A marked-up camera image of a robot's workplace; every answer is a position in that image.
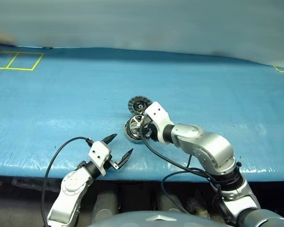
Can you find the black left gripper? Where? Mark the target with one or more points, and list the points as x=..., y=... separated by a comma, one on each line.
x=111, y=163

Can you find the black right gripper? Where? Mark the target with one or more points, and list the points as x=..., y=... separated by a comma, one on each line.
x=149, y=129

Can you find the black silver spoked rotor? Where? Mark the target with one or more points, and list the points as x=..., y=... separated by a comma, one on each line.
x=133, y=124

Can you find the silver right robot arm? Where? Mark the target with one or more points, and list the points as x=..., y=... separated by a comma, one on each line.
x=210, y=146

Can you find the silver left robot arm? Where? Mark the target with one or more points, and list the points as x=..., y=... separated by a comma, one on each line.
x=71, y=186

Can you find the silver motor housing copper windings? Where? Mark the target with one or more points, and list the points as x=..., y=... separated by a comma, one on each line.
x=132, y=139

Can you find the dark round gear disc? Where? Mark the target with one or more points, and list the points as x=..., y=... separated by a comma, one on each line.
x=135, y=105

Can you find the dark grey rounded shape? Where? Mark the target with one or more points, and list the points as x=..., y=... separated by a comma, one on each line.
x=169, y=201
x=106, y=202

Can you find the blue plastic table cover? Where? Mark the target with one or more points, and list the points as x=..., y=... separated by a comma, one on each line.
x=73, y=106

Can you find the grey robot torso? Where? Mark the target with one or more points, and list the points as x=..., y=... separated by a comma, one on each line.
x=156, y=220

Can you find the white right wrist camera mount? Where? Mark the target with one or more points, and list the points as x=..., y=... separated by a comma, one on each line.
x=157, y=113

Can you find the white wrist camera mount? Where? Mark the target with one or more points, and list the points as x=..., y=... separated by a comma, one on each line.
x=99, y=151
x=157, y=113

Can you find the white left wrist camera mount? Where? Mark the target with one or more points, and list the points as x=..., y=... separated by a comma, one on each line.
x=99, y=151

